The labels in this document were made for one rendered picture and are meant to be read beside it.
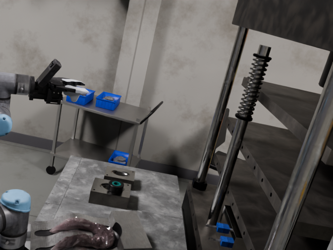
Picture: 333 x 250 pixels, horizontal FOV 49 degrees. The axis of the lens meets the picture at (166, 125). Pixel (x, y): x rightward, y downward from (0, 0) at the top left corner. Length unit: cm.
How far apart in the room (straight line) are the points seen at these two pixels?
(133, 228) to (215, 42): 267
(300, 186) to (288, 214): 10
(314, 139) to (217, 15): 296
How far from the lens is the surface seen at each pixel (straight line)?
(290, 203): 114
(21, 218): 107
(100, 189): 193
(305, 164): 109
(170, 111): 403
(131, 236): 157
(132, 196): 207
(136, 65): 379
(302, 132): 135
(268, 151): 180
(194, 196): 227
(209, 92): 400
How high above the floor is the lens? 182
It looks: 18 degrees down
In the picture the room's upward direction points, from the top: 14 degrees clockwise
